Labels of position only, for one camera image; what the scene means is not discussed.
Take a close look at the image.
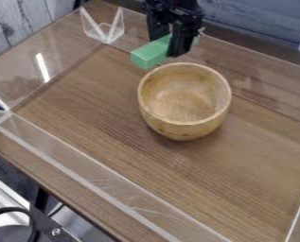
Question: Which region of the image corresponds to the black table leg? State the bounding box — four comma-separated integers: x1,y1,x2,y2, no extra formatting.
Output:
36,188,50,213

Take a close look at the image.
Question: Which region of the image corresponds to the light wooden bowl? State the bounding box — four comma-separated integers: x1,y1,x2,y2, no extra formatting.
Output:
137,62,232,141

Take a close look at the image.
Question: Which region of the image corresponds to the black cable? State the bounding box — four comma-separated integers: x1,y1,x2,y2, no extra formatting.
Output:
0,206,42,242

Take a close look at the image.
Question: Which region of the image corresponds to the green rectangular block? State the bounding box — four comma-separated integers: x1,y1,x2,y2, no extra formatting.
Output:
129,32,201,71

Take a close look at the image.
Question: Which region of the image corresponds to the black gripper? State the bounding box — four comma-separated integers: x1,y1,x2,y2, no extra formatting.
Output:
144,0,204,58

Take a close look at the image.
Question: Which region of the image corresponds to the black metal bracket with screw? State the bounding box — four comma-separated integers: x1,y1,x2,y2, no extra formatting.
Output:
30,207,81,242

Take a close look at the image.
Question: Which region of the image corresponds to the clear acrylic enclosure wall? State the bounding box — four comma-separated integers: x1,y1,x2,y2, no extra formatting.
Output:
0,1,300,242

